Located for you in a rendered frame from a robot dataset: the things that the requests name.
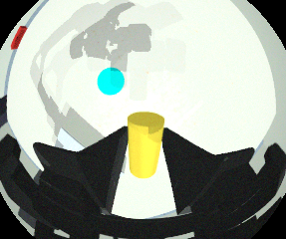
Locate yellow cylinder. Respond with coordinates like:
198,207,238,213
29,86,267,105
128,112,165,178

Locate cyan circle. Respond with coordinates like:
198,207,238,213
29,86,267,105
98,68,124,96

